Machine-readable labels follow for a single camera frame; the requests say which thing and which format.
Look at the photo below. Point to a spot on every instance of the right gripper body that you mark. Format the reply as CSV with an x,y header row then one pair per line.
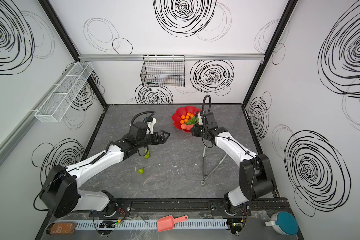
x,y
198,130

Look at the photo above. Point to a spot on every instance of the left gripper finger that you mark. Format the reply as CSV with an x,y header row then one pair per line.
x,y
163,139
163,133

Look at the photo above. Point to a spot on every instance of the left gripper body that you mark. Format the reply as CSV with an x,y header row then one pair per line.
x,y
157,137

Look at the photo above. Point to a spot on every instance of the green fake grape bunch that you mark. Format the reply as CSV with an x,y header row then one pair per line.
x,y
191,121

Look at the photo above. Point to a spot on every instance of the red flower-shaped fruit bowl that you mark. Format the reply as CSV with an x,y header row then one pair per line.
x,y
183,111

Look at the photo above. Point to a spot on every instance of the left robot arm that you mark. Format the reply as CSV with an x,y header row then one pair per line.
x,y
61,192

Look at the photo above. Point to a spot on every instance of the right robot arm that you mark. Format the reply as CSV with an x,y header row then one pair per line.
x,y
256,177

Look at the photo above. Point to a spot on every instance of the metal kitchen tongs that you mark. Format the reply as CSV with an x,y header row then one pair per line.
x,y
207,170

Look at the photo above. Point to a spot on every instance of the pink plastic scoop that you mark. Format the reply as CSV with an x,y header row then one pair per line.
x,y
168,222

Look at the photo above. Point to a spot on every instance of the teal and white container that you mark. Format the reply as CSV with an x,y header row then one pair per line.
x,y
283,223

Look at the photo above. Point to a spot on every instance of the brown bottle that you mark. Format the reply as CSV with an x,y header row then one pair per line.
x,y
61,229

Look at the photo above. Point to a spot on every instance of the black wire basket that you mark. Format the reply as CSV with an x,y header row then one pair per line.
x,y
163,70

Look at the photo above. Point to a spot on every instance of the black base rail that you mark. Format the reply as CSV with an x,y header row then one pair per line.
x,y
121,208

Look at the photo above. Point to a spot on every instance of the white wire shelf basket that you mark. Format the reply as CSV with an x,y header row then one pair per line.
x,y
71,92

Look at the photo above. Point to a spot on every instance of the white slotted cable duct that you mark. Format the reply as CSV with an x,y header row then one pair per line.
x,y
193,224

